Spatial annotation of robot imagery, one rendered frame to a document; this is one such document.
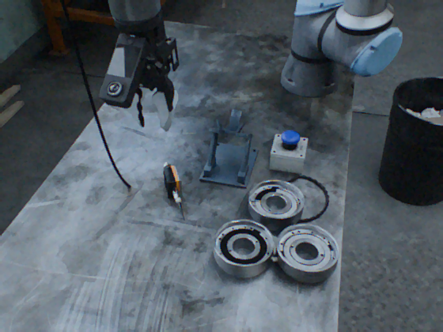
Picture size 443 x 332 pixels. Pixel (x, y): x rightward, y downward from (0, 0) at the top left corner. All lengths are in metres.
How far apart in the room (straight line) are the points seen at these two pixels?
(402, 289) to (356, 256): 0.19
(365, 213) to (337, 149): 1.04
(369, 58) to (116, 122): 0.59
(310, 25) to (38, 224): 0.73
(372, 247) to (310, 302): 1.22
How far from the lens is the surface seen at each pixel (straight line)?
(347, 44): 1.18
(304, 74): 1.32
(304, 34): 1.28
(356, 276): 1.97
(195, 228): 0.97
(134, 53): 0.82
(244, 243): 0.93
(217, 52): 1.52
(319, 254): 0.91
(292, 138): 1.07
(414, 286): 2.01
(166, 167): 1.03
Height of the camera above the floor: 1.52
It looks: 40 degrees down
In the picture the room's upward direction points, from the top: 1 degrees clockwise
